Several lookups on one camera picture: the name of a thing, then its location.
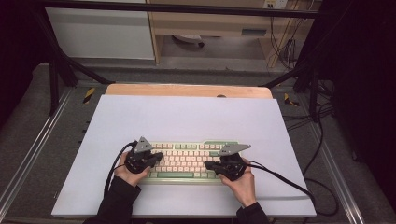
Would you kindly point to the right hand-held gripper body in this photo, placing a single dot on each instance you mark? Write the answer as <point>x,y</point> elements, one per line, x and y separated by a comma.
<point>232,168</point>

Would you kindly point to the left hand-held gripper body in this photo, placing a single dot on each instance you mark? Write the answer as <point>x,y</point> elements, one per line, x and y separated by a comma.
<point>137,161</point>

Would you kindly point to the cream pink green keyboard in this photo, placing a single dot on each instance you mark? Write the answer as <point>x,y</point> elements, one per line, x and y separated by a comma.
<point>183,161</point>

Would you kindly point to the person's left hand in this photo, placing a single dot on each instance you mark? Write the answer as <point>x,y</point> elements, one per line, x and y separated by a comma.
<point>127,178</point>

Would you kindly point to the person's right hand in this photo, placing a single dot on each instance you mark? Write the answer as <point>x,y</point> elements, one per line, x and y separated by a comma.
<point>243,189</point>

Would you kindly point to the white table board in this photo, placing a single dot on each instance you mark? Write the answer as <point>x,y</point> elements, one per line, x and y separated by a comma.
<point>186,121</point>

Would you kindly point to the wooden table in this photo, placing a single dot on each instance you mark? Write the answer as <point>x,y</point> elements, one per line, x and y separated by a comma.
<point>174,90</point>

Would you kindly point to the yellow black tape strip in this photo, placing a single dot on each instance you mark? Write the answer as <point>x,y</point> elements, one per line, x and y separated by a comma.
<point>290,100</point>
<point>89,95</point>

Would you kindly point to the black metal stand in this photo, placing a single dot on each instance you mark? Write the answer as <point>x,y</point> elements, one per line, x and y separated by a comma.
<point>313,93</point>
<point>53,87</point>

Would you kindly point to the white chair base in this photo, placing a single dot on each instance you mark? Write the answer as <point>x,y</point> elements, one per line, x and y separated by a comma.
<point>186,38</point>

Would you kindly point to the white cabinet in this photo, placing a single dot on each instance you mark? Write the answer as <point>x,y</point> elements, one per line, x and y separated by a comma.
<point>99,34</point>

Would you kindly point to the light wooden desk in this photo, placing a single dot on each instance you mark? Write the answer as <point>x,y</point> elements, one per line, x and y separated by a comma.
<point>205,25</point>

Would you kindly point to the black curtain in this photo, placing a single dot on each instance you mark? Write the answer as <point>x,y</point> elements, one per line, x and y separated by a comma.
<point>367,77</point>
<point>15,46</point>

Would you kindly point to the aluminium floor rail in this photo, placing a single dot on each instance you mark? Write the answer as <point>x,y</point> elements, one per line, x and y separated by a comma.
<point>339,174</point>
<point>34,149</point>

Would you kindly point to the black horizontal frame bar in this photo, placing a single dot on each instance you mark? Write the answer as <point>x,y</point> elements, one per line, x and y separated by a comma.
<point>186,8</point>

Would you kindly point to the white wall socket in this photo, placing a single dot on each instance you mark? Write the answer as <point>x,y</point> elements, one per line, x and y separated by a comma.
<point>275,3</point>

